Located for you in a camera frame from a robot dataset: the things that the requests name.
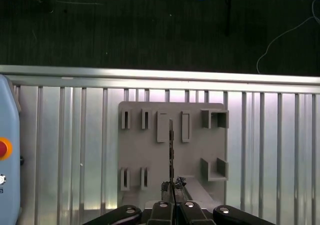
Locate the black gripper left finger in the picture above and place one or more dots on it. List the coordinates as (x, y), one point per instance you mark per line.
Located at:
(160, 215)

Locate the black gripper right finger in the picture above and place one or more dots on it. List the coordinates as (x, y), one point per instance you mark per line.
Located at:
(192, 215)

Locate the RAM stick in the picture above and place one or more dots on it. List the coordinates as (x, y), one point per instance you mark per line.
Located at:
(171, 145)

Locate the grey parts rack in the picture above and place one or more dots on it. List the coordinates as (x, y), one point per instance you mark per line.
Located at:
(195, 147)

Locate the pale blue teach pendant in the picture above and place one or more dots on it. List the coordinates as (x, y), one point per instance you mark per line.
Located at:
(10, 125)

